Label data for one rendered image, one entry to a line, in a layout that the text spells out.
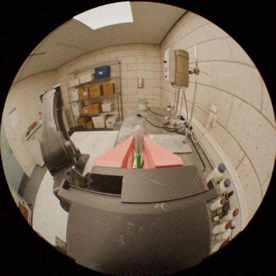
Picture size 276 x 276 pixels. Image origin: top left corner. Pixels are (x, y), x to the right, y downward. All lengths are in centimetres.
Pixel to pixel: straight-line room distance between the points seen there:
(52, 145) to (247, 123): 70
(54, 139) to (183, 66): 55
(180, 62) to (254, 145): 53
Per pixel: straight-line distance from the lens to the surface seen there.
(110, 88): 228
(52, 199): 61
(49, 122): 26
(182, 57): 53
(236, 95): 61
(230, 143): 61
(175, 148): 64
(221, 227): 48
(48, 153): 22
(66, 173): 19
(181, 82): 50
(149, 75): 254
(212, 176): 51
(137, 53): 265
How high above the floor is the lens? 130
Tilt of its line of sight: 36 degrees down
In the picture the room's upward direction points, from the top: straight up
